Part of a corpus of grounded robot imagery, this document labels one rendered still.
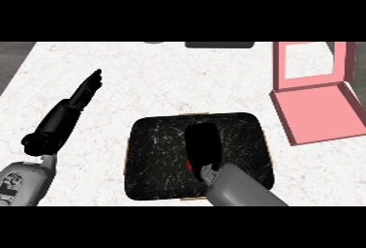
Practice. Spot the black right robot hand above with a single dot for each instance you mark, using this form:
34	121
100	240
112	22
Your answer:
202	143

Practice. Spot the red bell pepper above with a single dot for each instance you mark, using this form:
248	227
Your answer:
189	165

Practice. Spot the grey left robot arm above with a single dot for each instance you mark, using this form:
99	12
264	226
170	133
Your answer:
24	182

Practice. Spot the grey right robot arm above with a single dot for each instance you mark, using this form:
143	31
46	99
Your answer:
237	189

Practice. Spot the pink cardboard box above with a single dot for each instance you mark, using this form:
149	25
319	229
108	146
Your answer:
316	106

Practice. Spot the dark grey flat appliance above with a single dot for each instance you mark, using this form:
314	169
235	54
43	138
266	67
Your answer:
218	44

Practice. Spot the black tray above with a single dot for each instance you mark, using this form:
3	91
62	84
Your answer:
156	161

